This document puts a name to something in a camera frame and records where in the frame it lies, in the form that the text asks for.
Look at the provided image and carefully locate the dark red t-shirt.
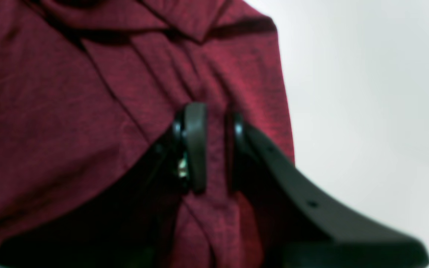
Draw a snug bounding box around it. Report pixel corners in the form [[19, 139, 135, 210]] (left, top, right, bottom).
[[0, 0, 294, 268]]

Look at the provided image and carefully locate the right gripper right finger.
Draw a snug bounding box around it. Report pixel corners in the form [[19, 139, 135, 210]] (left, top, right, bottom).
[[226, 112, 429, 268]]

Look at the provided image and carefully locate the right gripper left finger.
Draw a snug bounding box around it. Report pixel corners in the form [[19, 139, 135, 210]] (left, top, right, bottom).
[[0, 102, 207, 268]]

